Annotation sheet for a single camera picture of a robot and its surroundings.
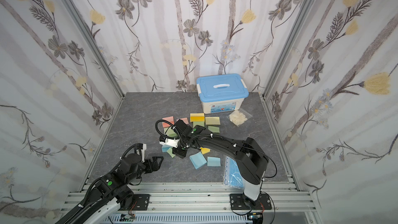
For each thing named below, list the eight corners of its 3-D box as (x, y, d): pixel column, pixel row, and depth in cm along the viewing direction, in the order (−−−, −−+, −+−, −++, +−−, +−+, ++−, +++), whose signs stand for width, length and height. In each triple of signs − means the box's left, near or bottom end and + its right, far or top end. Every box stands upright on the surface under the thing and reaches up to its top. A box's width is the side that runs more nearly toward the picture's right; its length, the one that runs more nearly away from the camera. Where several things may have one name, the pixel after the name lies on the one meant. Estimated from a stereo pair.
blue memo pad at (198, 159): (195, 169, 87) (195, 168, 84) (189, 158, 91) (189, 156, 89) (206, 163, 89) (206, 161, 87) (200, 152, 93) (200, 150, 91)
